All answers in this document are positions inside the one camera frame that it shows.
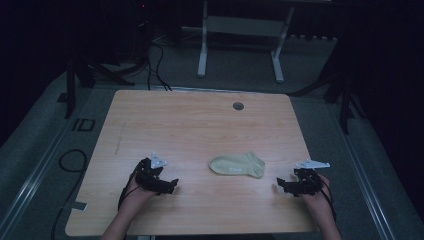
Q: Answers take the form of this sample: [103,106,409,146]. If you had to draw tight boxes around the black hanging cables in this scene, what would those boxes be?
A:
[145,41,173,92]

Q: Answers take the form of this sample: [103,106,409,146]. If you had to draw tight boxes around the person's left hand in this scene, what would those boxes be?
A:
[120,171,158,216]

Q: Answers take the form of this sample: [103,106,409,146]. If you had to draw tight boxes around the black metal stand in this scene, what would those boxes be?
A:
[57,49,136,120]
[289,33,366,135]

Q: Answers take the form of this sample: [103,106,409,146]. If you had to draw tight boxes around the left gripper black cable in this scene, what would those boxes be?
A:
[117,165,143,212]

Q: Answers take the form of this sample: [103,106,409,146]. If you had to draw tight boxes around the white desk frame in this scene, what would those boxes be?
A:
[197,0,296,84]

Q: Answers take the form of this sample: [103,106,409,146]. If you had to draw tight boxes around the black looped floor cable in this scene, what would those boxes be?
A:
[49,148,89,240]

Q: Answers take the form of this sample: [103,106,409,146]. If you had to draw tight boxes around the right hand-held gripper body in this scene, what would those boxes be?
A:
[293,159,331,197]

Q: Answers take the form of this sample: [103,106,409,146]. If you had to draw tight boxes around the metal floor rail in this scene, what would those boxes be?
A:
[0,88,96,234]
[328,101,398,240]

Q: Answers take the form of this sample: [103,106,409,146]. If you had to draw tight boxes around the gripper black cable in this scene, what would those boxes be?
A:
[315,175,338,222]
[117,165,143,212]

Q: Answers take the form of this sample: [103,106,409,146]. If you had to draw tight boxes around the person's right hand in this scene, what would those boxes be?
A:
[300,174,335,223]

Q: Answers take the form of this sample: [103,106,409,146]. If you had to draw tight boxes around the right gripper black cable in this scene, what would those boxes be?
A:
[315,175,338,222]

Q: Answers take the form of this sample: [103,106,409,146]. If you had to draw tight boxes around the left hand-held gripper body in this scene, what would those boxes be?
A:
[133,151,169,194]

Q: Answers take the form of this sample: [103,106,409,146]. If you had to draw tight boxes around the grey tape piece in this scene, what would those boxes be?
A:
[70,200,89,212]

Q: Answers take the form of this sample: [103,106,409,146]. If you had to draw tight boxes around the beige ankle sock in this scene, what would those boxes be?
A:
[208,151,267,179]

